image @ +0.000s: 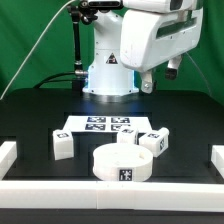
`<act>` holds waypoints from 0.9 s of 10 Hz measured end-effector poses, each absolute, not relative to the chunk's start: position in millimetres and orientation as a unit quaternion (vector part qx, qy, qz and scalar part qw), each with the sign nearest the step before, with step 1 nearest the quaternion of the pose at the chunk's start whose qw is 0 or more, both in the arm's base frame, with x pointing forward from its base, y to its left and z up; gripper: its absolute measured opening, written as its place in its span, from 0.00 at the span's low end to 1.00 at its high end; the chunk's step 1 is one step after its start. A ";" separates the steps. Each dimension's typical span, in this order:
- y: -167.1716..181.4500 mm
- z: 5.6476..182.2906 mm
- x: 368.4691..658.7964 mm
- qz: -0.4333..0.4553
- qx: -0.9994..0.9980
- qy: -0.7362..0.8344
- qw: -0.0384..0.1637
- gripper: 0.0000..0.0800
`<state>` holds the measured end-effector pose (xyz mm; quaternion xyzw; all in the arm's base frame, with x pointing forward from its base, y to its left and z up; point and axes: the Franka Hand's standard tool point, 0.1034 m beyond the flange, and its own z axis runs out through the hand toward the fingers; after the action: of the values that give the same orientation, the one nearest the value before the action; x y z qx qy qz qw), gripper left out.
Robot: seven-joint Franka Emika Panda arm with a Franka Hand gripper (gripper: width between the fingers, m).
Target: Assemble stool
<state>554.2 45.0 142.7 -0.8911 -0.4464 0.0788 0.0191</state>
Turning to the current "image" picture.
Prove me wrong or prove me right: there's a white cable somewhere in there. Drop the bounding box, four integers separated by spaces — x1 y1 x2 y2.
0 0 76 101

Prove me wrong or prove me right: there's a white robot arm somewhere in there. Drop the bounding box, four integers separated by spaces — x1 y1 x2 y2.
81 0 203 102

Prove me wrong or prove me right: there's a white left rail block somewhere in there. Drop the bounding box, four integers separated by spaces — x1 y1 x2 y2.
0 141 17 181

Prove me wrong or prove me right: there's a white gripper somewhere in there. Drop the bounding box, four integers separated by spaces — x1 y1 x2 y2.
120 9 203 93

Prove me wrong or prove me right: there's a black cable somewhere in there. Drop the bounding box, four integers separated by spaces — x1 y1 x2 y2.
33 71 84 89

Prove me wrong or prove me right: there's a white front rail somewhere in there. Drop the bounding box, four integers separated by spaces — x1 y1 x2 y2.
0 181 224 212

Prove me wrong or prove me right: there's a green backdrop curtain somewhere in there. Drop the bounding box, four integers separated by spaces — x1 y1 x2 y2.
0 0 224 100

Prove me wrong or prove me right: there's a white marker sheet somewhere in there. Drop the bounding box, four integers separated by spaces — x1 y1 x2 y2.
64 116 152 133

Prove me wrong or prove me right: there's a white round stool seat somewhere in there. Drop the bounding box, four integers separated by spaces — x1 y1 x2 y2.
93 143 153 182

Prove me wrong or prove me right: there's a black camera on mount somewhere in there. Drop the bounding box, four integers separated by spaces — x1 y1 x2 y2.
79 0 123 10

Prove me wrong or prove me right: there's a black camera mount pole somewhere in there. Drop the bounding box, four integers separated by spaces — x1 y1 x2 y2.
67 4 84 93

